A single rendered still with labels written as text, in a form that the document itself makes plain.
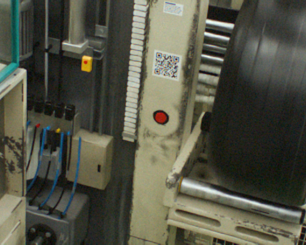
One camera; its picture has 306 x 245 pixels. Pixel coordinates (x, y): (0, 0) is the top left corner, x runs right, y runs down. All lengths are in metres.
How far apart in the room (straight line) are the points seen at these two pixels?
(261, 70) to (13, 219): 0.73
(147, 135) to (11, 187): 0.40
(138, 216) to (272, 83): 0.72
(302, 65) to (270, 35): 0.10
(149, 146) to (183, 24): 0.39
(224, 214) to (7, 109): 0.65
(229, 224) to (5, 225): 0.59
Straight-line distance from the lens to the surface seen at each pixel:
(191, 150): 2.04
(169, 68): 1.88
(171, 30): 1.84
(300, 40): 1.67
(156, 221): 2.16
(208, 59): 2.29
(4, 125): 1.80
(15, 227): 1.90
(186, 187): 1.96
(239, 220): 1.95
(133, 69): 1.93
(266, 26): 1.69
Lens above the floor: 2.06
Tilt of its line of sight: 31 degrees down
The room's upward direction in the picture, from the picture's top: 6 degrees clockwise
